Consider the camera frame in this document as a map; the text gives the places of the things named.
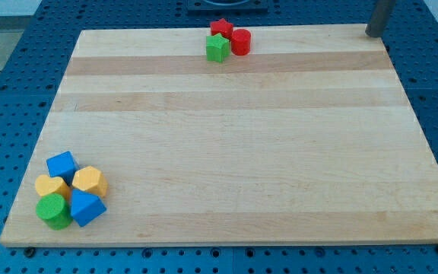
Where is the red cylinder block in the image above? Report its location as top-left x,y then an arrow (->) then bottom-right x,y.
230,29 -> 252,56

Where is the red star block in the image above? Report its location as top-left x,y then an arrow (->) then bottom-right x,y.
210,18 -> 233,40

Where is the green cylinder block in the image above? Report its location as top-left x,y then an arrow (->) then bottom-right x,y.
36,193 -> 73,231

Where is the yellow hexagon block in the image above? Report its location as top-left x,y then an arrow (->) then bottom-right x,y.
72,166 -> 108,198

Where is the wooden board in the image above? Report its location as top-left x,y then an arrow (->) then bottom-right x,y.
0,24 -> 438,247

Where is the green star block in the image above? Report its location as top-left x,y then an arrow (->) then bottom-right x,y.
206,33 -> 230,62

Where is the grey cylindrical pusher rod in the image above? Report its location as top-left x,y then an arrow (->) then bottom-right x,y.
365,0 -> 396,38

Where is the blue cube block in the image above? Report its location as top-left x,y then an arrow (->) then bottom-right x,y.
46,151 -> 79,186

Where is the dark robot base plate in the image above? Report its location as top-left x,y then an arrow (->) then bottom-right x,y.
184,0 -> 268,13

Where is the blue triangle block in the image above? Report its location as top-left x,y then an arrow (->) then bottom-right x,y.
71,189 -> 106,227

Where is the yellow heart block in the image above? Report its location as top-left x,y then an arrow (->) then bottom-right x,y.
35,174 -> 71,200

